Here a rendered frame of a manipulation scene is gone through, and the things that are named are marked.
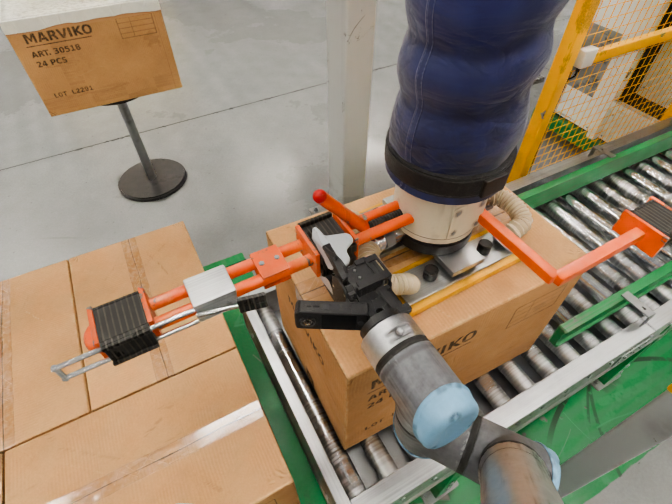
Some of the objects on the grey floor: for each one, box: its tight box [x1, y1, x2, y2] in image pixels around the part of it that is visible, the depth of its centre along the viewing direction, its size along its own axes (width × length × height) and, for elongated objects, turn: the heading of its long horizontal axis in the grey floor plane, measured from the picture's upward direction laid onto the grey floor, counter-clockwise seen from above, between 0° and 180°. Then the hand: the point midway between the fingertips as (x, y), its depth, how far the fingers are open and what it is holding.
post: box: [558, 383, 672, 498], centre depth 103 cm, size 7×7×100 cm
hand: (314, 248), depth 74 cm, fingers closed on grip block, 6 cm apart
